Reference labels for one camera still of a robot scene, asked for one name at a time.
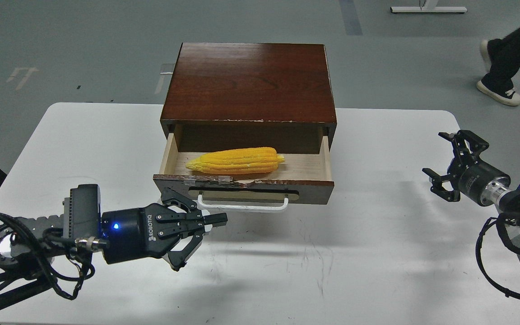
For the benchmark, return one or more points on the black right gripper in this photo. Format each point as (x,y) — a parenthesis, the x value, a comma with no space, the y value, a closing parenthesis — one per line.
(475,178)

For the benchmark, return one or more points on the yellow corn cob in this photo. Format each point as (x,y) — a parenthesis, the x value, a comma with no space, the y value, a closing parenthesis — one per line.
(237,161)

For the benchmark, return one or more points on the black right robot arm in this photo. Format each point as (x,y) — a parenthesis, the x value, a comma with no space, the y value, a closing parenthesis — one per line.
(507,223)

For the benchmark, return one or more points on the dark wooden cabinet box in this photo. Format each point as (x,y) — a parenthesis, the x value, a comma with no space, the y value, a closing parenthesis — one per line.
(273,83)

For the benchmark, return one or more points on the wooden drawer with white handle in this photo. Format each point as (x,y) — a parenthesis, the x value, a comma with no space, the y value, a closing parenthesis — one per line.
(304,177)

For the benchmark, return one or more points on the black left camera box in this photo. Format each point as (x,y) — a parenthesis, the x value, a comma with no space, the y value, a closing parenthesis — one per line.
(82,212)

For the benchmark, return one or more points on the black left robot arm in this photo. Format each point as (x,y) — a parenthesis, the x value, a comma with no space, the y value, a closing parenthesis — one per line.
(56,252)

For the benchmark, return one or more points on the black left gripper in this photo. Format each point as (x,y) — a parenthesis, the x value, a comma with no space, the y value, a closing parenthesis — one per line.
(131,236)

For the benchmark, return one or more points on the walking person legs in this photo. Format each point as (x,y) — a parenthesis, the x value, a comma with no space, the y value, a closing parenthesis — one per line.
(501,57)

